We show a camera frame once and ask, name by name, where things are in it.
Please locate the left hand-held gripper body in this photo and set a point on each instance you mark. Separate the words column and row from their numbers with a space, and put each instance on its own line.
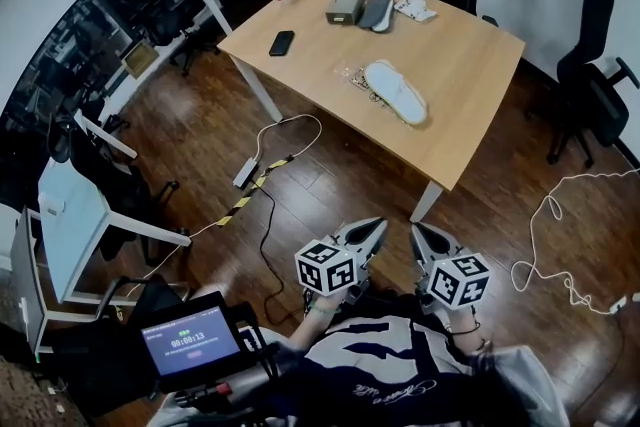
column 325, row 270

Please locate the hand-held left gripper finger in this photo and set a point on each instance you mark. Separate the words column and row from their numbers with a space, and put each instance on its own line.
column 375, row 242
column 360, row 225

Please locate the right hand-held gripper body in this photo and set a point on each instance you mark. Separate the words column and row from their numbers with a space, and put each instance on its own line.
column 457, row 282

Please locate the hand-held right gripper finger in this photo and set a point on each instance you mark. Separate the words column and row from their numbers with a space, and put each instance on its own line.
column 420, row 247
column 442, row 239

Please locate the clear plastic slipper bag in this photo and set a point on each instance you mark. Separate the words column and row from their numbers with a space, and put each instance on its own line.
column 350, row 74

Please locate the grey sole slipper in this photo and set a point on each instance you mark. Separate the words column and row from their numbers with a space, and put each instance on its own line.
column 374, row 10

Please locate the torn white packaging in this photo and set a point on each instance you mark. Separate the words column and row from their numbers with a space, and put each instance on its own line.
column 415, row 7

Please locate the person's left forearm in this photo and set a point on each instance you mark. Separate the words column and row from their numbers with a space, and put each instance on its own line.
column 315, row 325

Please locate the person's right forearm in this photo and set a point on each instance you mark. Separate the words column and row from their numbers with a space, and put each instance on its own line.
column 467, row 335

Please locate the white table leg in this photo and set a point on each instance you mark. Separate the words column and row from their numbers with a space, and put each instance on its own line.
column 260, row 90
column 426, row 201

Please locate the black wrist band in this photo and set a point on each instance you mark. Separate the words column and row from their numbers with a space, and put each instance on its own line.
column 464, row 329

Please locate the person's black-clad leg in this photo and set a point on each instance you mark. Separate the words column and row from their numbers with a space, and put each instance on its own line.
column 395, row 302

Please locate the yellow black striped strip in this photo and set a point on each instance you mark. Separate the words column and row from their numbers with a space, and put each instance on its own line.
column 245, row 201

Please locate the person's navy and grey top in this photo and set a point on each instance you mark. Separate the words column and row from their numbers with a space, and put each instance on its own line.
column 390, row 375

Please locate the white power adapter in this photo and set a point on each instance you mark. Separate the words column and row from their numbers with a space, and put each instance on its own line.
column 246, row 172

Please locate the small black monitor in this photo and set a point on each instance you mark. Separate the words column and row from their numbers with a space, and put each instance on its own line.
column 192, row 347

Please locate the black smartphone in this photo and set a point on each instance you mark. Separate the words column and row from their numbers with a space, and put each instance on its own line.
column 282, row 43

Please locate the grey cardboard box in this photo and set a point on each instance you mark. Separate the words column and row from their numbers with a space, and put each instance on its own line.
column 345, row 5

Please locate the black swivel chair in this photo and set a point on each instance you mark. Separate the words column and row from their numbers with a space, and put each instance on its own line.
column 110, row 175

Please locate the small white box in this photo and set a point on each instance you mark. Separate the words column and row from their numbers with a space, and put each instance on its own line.
column 52, row 205

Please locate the black monitor mount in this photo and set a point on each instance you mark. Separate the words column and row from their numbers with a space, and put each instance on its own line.
column 260, row 340

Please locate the white frame desk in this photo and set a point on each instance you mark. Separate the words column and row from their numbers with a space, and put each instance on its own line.
column 75, row 225

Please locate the wooden frame tray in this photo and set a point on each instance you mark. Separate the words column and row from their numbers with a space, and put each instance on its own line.
column 140, row 59

